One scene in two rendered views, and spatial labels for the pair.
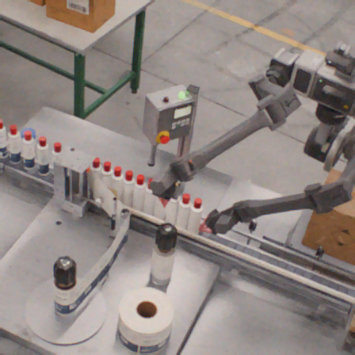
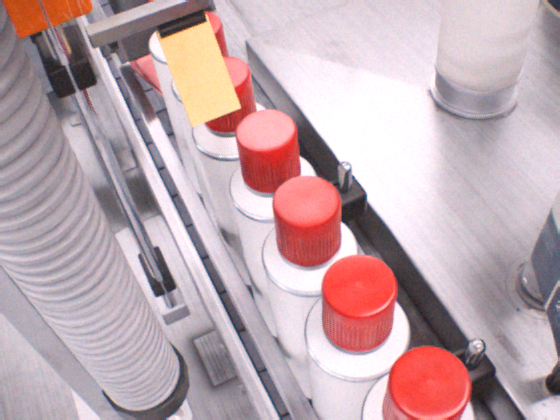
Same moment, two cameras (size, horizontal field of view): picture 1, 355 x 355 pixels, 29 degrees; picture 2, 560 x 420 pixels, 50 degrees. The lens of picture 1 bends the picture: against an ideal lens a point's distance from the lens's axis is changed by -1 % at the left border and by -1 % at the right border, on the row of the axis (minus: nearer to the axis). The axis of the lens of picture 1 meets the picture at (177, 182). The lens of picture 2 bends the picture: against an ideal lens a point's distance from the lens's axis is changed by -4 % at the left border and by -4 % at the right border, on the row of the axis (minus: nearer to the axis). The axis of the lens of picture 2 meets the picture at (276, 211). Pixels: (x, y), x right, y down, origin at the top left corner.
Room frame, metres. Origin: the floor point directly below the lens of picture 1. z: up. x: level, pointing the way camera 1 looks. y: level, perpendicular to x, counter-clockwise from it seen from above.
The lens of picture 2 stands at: (2.15, 0.24, 1.32)
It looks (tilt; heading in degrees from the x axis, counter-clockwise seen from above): 53 degrees down; 233
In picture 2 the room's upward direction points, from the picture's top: 8 degrees counter-clockwise
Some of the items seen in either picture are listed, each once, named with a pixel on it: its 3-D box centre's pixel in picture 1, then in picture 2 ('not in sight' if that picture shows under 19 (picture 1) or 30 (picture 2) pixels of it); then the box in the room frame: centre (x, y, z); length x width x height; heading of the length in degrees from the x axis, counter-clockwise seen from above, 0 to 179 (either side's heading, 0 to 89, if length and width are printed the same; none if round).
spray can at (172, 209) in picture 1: (173, 208); (243, 184); (2.00, 0.00, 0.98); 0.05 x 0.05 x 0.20
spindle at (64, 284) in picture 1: (65, 286); not in sight; (1.48, 0.35, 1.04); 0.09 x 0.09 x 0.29
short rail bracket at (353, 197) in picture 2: not in sight; (344, 209); (1.91, 0.02, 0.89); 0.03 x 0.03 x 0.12; 72
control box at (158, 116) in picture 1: (168, 115); not in sight; (2.11, 0.08, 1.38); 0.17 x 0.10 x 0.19; 127
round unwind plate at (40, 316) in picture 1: (66, 309); not in sight; (1.48, 0.35, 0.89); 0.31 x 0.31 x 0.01
